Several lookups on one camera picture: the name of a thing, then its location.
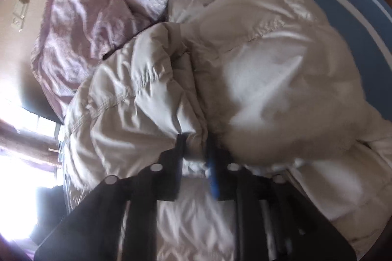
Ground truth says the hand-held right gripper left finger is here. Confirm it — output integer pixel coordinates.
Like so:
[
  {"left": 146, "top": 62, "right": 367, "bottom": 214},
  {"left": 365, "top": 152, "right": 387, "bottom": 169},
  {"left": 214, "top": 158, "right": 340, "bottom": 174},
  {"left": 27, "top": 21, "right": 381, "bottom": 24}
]
[{"left": 34, "top": 132, "right": 189, "bottom": 261}]

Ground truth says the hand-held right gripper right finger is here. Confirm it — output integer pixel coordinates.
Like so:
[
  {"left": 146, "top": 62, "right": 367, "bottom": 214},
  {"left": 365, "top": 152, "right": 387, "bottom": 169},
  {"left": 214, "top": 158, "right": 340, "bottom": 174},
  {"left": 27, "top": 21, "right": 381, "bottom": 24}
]
[{"left": 207, "top": 134, "right": 357, "bottom": 261}]

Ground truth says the beige puffer jacket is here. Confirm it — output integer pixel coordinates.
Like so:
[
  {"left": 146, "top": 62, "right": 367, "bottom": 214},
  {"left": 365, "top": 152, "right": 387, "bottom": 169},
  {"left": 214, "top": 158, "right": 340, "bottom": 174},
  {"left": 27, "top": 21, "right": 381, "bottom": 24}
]
[{"left": 60, "top": 0, "right": 392, "bottom": 261}]

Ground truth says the dark blurred object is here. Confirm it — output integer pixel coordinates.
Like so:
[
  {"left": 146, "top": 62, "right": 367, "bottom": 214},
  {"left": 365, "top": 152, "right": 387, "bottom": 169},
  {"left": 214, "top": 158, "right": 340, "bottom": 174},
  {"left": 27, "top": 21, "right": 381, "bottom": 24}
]
[{"left": 32, "top": 184, "right": 69, "bottom": 245}]

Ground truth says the bright window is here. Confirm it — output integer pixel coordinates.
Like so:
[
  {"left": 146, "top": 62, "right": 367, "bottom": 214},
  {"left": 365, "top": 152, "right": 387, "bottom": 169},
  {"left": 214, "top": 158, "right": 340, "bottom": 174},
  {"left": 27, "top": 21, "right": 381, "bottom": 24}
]
[{"left": 0, "top": 89, "right": 66, "bottom": 249}]

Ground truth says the blue white-striped bed sheet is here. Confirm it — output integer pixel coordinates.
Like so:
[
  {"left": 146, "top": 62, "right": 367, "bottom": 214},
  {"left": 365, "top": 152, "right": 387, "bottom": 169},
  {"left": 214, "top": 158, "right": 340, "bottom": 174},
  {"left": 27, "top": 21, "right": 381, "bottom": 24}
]
[{"left": 289, "top": 0, "right": 392, "bottom": 127}]

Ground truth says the white wall switch plate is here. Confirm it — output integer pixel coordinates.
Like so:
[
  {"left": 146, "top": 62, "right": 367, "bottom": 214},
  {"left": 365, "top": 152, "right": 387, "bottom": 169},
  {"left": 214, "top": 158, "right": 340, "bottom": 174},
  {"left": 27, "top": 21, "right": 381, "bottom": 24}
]
[{"left": 11, "top": 0, "right": 30, "bottom": 32}]

